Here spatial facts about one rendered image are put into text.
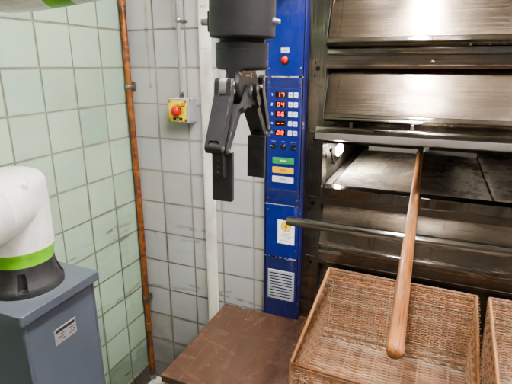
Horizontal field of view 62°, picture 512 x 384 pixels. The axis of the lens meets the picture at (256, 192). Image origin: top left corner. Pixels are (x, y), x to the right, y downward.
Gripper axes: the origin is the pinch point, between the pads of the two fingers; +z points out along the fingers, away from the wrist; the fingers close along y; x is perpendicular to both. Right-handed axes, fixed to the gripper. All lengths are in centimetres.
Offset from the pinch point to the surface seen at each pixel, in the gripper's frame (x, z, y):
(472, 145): 42, 6, -85
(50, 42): -99, -22, -66
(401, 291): 26.0, 26.2, -22.3
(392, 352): 25.2, 27.4, -3.8
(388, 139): 18, 7, -86
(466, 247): 42, 31, -62
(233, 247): -45, 64, -103
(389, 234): 22, 31, -63
